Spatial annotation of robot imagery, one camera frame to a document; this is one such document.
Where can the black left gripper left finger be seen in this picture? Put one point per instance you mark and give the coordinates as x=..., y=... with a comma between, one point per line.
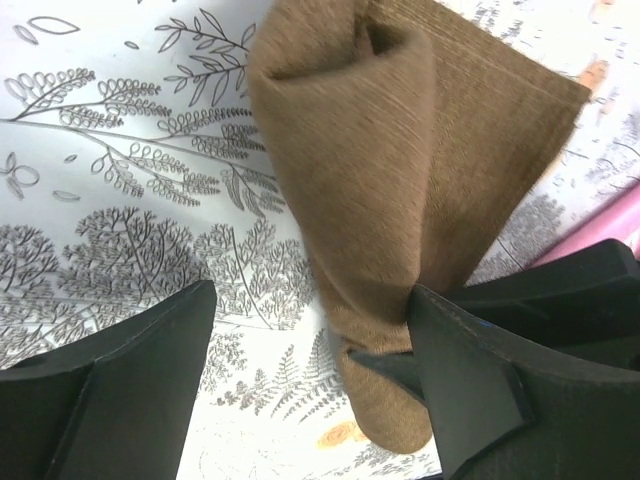
x=114, y=405

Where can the floral tablecloth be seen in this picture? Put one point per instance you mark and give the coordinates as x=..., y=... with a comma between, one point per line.
x=130, y=168

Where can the pink floral placemat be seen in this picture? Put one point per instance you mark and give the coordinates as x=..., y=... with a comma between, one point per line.
x=618, y=220

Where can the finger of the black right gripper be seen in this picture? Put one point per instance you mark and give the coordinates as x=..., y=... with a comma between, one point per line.
x=568, y=329

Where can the brown cloth napkin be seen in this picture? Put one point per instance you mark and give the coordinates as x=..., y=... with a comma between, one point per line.
x=402, y=136

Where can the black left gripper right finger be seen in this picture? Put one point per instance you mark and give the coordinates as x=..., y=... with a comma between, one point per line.
x=504, y=407

